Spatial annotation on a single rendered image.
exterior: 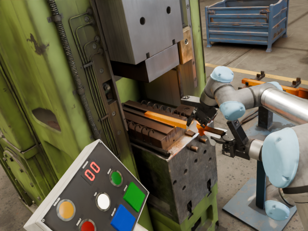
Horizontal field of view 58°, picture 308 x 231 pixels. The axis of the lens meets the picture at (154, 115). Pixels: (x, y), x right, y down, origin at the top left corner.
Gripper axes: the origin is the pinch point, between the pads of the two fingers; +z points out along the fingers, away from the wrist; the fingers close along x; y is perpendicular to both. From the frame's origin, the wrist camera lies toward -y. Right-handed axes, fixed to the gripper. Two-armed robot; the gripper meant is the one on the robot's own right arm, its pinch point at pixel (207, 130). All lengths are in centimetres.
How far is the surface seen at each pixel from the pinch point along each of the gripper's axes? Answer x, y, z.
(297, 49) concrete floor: 369, 103, 81
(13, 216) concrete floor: -65, 98, 161
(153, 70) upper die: -8.2, -29.3, 16.7
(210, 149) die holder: 16.5, 26.9, 11.7
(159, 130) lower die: -7.3, 2.5, 21.9
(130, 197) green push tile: -45.7, -1.0, 1.1
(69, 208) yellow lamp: -65, -15, 1
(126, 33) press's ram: -17, -47, 18
